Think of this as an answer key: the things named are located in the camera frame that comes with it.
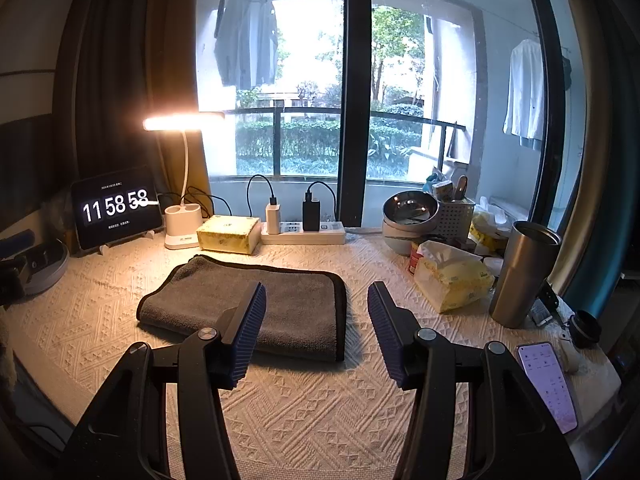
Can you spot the white desk lamp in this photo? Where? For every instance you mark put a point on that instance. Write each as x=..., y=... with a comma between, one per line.
x=181, y=170

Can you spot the dark curtain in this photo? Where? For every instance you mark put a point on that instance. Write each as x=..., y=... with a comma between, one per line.
x=120, y=80

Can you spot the white hanging shirt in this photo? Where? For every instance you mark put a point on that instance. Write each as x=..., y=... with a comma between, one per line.
x=524, y=89

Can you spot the smartphone with lit screen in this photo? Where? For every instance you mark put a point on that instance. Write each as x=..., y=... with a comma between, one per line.
x=548, y=385

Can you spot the grey round device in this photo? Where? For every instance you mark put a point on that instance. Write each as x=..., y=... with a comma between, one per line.
x=35, y=266

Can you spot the stainless steel tumbler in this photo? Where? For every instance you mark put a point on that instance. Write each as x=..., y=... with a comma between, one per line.
x=521, y=275

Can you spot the grey ceramic bowl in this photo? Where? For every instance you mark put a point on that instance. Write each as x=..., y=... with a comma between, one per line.
x=400, y=240

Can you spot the yellow plastic bag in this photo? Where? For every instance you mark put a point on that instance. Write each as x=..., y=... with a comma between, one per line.
x=488, y=230

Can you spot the grey hanging shirt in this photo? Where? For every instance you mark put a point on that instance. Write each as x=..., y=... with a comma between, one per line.
x=246, y=40

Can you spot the yellow tissue box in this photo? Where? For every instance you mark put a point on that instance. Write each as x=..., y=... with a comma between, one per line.
x=229, y=233

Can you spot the black charger plug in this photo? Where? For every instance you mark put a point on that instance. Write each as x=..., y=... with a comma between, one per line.
x=311, y=214

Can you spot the tablet clock display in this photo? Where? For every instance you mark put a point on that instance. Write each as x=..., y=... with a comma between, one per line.
x=116, y=208

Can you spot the white power strip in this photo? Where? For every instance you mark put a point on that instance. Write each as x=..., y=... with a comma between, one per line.
x=320, y=233

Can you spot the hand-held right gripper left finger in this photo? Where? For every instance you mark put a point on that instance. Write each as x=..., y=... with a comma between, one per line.
x=248, y=330

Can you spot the grey towel with black trim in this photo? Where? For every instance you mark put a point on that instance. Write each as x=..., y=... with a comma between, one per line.
x=260, y=296

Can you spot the black round lid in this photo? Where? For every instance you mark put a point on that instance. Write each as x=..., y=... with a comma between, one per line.
x=586, y=329

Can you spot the white charger plug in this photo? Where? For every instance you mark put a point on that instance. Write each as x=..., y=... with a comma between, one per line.
x=273, y=216

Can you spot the cream textured tablecloth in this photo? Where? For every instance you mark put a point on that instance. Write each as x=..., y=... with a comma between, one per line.
x=310, y=410

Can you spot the stainless steel bowl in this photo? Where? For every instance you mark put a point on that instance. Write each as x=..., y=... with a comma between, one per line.
x=411, y=207

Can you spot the white perforated basket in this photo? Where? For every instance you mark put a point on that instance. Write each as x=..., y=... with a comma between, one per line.
x=454, y=217

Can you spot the yellow soft tissue pack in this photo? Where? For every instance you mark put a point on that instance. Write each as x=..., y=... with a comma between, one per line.
x=450, y=275

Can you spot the red can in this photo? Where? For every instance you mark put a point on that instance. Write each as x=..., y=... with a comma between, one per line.
x=416, y=258

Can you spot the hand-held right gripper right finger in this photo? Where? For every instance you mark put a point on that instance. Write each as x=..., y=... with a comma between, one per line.
x=384, y=330

